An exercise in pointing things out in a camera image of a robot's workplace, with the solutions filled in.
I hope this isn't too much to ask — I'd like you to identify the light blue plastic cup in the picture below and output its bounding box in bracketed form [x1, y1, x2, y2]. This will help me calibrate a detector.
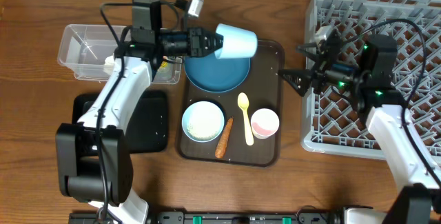
[214, 23, 258, 59]

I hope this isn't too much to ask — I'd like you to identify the white tissue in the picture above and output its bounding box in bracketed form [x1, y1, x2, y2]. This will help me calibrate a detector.
[103, 55, 115, 75]

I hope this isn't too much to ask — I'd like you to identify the green yellow snack wrapper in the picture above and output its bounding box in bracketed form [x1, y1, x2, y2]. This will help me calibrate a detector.
[160, 61, 169, 69]

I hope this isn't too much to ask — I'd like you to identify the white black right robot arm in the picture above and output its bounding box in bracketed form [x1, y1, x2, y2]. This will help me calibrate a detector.
[278, 19, 440, 223]

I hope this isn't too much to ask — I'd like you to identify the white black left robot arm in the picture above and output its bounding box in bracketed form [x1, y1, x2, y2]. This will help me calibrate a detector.
[55, 0, 224, 223]

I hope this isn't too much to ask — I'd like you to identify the grey dishwasher rack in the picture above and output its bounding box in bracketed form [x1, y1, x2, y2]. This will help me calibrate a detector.
[300, 0, 440, 162]

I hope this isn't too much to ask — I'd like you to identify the dark blue plate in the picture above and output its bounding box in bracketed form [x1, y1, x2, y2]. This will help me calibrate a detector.
[184, 54, 252, 93]

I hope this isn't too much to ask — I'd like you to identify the pink white plastic cup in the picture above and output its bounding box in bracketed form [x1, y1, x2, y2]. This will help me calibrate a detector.
[251, 108, 280, 139]

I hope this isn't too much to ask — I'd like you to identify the yellow plastic spoon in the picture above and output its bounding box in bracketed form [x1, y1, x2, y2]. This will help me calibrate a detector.
[237, 92, 254, 146]

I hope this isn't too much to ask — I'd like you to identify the dark brown serving tray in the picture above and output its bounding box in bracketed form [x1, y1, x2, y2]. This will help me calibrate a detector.
[176, 40, 285, 167]

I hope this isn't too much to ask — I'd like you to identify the light blue rice bowl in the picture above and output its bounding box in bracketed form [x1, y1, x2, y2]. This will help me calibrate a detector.
[181, 101, 225, 143]

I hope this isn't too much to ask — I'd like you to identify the black plastic bin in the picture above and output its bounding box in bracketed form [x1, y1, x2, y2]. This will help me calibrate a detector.
[56, 91, 168, 172]

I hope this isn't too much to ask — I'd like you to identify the orange carrot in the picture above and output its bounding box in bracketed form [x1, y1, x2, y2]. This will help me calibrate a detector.
[215, 117, 234, 159]

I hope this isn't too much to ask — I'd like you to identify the clear plastic bin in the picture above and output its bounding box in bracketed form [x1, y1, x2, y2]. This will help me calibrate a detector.
[57, 23, 183, 85]

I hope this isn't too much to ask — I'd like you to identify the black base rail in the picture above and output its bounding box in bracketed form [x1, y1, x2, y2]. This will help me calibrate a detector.
[68, 205, 345, 224]

